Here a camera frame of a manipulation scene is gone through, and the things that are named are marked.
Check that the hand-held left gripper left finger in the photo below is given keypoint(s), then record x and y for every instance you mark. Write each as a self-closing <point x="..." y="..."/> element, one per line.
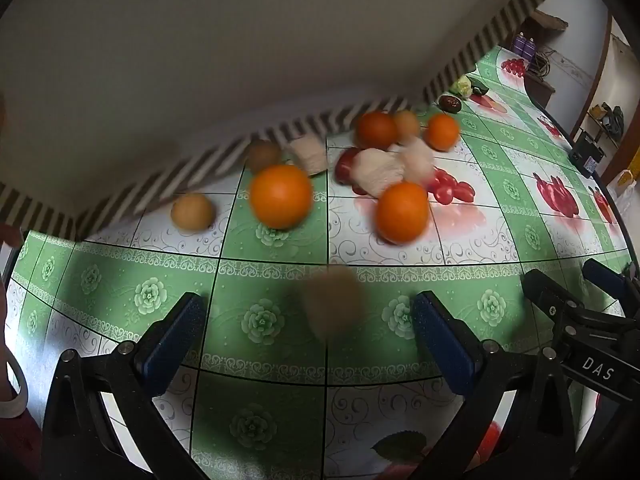
<point x="175" y="335"/>

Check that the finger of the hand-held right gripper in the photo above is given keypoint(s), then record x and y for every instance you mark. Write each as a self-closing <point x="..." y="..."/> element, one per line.
<point x="547" y="290"/>
<point x="605" y="276"/>

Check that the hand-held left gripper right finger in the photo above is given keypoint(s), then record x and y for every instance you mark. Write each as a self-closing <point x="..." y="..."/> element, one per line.
<point x="440" y="340"/>

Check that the beige fibrous chunk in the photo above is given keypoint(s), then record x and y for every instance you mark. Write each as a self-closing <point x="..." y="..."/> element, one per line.
<point x="419" y="160"/>
<point x="376" y="172"/>
<point x="309" y="154"/>
<point x="331" y="300"/>

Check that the tan round longan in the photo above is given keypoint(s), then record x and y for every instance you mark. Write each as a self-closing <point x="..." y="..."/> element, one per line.
<point x="192" y="211"/>
<point x="406" y="122"/>

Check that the orange mandarin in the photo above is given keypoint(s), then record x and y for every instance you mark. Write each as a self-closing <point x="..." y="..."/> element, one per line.
<point x="376" y="130"/>
<point x="281" y="196"/>
<point x="442" y="131"/>
<point x="402" y="211"/>

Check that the red dried jujube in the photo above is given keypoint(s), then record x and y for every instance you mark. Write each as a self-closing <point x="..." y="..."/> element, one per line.
<point x="344" y="165"/>

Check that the brown walnut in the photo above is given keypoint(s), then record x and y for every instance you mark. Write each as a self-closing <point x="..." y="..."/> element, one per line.
<point x="262" y="155"/>

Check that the striped cardboard box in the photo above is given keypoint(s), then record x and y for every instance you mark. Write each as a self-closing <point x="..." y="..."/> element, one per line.
<point x="200" y="60"/>

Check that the white plastic bag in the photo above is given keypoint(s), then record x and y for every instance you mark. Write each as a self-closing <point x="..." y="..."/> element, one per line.
<point x="621" y="187"/>

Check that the green floral tablecloth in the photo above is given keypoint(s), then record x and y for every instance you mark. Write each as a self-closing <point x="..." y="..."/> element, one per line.
<point x="280" y="370"/>

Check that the yellow board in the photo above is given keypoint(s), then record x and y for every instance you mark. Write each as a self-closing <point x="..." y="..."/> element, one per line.
<point x="635" y="166"/>

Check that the black device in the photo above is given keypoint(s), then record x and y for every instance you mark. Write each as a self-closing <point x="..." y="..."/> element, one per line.
<point x="586" y="152"/>

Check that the dark brown jujube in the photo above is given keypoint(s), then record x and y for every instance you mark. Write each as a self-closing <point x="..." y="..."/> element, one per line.
<point x="449" y="103"/>

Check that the purple bottle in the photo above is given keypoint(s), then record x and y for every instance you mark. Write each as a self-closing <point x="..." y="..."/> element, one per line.
<point x="530" y="49"/>
<point x="520" y="45"/>

